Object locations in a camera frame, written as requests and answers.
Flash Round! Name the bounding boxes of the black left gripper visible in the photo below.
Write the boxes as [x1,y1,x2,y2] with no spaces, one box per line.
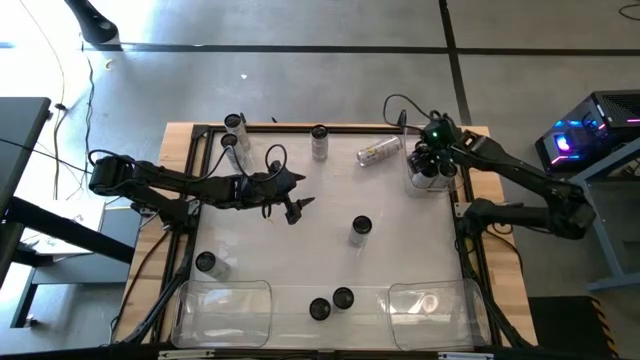
[238,168,316,226]

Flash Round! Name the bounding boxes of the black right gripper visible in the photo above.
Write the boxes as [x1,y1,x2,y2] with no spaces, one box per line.
[409,117,466,174]

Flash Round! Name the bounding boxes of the Celsius Peach Vibe can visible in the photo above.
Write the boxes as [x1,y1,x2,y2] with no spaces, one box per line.
[435,160,459,191]
[410,163,439,191]

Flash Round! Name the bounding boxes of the clear plastic bin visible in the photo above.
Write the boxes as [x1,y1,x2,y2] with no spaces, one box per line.
[387,278,492,352]
[401,121,464,199]
[171,278,274,350]

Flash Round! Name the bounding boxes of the Celsius Tropical Vibe can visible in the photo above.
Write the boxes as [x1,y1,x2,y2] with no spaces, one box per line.
[308,297,332,322]
[356,135,404,169]
[348,214,374,250]
[223,112,253,153]

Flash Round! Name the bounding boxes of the Celsius Arctic Vibe can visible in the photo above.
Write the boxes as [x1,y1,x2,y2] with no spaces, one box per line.
[309,123,330,164]
[219,132,250,173]
[332,286,356,311]
[194,251,234,281]

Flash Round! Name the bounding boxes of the grey metal stand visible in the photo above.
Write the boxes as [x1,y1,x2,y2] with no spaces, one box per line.
[551,138,640,294]

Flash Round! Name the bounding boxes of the computer case with RGB lights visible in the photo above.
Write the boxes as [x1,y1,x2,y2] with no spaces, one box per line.
[534,89,640,174]

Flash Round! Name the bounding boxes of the black yellow hazard mat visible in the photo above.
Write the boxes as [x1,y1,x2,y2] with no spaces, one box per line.
[527,293,621,360]

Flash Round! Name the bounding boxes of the white paper sheet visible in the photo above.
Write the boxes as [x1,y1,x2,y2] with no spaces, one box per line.
[19,199,107,256]

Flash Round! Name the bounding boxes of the black curved stand foot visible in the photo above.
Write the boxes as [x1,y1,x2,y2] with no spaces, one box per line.
[64,0,121,46]

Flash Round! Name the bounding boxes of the black desk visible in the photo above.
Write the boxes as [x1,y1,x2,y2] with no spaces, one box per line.
[0,96,137,329]

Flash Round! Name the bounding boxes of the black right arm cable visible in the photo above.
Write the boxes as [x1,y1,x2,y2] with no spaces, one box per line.
[383,93,442,134]

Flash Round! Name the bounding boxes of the black metal table frame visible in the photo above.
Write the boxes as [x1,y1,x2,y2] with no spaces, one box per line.
[113,122,535,360]

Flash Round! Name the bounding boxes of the black floor cable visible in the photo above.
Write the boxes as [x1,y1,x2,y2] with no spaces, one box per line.
[77,32,97,199]
[0,137,94,174]

